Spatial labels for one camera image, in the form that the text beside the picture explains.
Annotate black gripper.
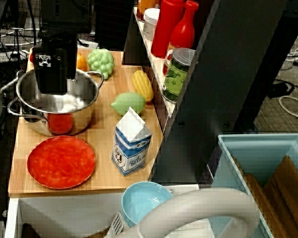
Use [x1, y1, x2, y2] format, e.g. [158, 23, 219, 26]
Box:
[31, 31, 78, 95]

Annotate light blue bowl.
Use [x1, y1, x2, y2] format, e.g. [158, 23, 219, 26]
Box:
[121, 181, 174, 228]

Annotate orange toy fruit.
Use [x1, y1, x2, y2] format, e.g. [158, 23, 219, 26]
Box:
[76, 52, 88, 72]

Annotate stainless steel pot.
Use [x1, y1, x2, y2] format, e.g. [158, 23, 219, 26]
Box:
[6, 68, 105, 136]

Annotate white power strip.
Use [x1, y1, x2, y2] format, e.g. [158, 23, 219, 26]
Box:
[0, 49, 33, 62]

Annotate green toy grapes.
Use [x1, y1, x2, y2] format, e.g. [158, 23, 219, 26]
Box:
[86, 48, 115, 80]

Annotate wooden counter board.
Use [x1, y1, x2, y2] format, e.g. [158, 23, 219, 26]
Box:
[7, 48, 164, 198]

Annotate green toy lime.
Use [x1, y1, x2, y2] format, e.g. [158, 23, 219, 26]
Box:
[110, 92, 147, 116]

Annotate orange red plate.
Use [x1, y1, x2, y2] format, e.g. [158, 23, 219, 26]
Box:
[26, 135, 97, 190]

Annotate yellow toy corn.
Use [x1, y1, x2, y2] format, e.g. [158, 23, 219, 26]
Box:
[132, 70, 154, 103]

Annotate blue white milk carton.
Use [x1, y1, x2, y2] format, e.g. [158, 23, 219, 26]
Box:
[111, 107, 152, 177]

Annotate white jar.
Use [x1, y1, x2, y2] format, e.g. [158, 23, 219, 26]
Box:
[143, 7, 161, 42]

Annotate red white can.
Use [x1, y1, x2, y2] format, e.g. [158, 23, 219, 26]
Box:
[162, 49, 174, 76]

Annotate orange bottle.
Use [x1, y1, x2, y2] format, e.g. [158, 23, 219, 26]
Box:
[136, 0, 162, 22]

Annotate green pea can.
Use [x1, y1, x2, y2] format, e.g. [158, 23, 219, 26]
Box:
[161, 47, 197, 104]

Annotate tall red ketchup bottle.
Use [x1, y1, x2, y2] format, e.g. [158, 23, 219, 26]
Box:
[150, 0, 186, 59]

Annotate white sink basin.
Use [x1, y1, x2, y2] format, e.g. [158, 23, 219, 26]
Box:
[4, 183, 214, 238]

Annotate red narrow neck bottle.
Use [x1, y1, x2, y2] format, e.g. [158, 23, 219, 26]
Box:
[167, 0, 199, 52]

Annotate silver slotted spatula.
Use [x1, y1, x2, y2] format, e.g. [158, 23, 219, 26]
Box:
[104, 211, 125, 238]

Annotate white curved tube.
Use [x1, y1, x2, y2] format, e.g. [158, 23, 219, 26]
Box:
[114, 187, 261, 238]

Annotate light blue bin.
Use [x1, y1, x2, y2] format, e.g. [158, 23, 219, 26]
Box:
[208, 133, 298, 238]

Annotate brown wooden rack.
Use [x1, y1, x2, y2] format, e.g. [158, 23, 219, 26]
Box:
[232, 155, 298, 238]

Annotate black shelf frame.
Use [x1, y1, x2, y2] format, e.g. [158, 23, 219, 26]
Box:
[121, 0, 298, 185]

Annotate white coiled cable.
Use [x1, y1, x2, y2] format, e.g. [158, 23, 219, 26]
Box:
[278, 95, 298, 118]

